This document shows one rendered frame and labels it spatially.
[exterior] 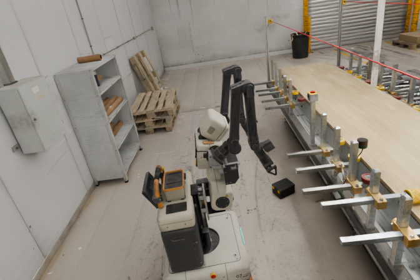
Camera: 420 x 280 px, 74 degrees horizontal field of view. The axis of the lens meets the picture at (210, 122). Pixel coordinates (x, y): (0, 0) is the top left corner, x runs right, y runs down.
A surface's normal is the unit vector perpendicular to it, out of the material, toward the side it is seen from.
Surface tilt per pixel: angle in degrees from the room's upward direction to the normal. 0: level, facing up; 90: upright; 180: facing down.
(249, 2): 90
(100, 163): 90
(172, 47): 90
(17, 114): 90
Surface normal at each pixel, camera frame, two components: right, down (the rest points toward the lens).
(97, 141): 0.00, 0.41
